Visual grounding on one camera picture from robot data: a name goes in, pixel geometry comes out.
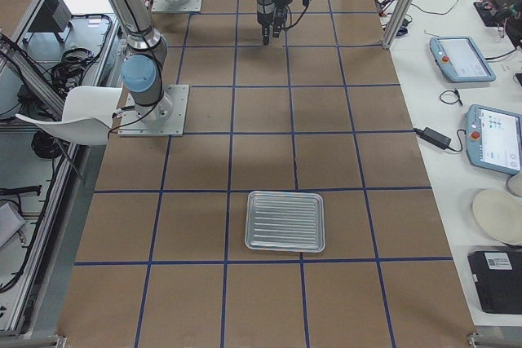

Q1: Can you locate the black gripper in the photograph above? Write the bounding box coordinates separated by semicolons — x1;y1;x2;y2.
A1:
256;0;293;45

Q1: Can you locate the ribbed metal tray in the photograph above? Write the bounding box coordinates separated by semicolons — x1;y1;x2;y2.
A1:
245;191;325;253

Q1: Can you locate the upper blue teach pendant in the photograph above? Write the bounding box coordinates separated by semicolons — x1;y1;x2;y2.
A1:
429;36;496;83

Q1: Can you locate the blue teach pendant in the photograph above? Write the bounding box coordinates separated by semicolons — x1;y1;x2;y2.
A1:
429;36;496;83
466;104;521;175

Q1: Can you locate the black power adapter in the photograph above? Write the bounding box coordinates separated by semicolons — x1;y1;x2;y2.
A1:
414;127;451;150

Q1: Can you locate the white plastic chair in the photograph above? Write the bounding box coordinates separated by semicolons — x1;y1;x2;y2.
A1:
15;86;122;146

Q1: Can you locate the lower blue teach pendant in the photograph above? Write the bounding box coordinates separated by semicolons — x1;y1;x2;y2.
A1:
466;104;521;175

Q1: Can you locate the white plate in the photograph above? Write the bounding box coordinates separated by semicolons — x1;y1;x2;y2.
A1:
472;189;521;246

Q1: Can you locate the black laptop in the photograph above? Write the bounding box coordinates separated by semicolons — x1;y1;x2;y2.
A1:
467;251;521;315

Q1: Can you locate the aluminium frame post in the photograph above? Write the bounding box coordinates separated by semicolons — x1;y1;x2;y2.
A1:
381;0;434;50

